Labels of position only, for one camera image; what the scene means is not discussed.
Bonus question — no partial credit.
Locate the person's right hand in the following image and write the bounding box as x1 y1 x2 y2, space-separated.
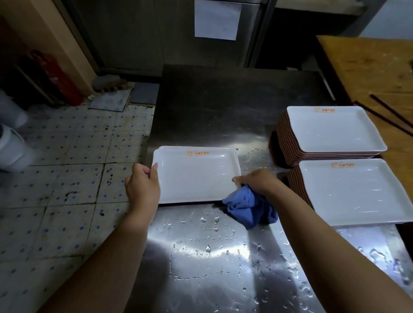
232 167 287 203

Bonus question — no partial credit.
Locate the person's left hand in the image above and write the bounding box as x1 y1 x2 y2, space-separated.
125 162 161 223

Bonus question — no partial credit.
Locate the blue cloth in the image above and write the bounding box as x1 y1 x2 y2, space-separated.
222 184 279 230

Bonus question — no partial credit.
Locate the stack of white plates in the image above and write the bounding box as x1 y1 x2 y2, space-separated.
276 105 388 167
287 158 413 227

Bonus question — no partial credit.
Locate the steel work table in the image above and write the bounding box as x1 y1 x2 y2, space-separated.
124 64 413 313

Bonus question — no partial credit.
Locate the person's right forearm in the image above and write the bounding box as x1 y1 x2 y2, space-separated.
269 180 413 313

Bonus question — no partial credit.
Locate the person's left forearm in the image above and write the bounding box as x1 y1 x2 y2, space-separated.
38 208 155 313

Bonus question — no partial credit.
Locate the loose light floor tile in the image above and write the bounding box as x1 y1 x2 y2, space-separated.
89 87 132 113

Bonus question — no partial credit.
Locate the dark grey tile piece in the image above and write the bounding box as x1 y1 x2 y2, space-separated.
129 82 160 105

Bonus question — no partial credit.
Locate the grey brick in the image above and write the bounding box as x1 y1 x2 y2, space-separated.
92 74 128 94

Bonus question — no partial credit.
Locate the white plastic bucket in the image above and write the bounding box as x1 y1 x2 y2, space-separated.
0 124 34 172
0 90 28 129

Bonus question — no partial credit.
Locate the black chopstick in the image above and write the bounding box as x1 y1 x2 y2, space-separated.
354 100 413 137
369 94 413 129

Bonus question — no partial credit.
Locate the red fire extinguisher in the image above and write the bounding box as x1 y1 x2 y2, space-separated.
29 50 84 107

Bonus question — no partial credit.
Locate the stainless steel cabinet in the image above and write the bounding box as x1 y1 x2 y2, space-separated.
53 0 278 77

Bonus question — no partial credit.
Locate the wooden table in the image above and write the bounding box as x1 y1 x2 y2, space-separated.
317 35 413 204

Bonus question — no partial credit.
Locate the white paper sheet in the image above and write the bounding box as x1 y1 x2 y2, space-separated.
194 0 242 41

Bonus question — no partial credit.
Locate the beige side counter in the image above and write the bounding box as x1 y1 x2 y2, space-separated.
276 0 365 15

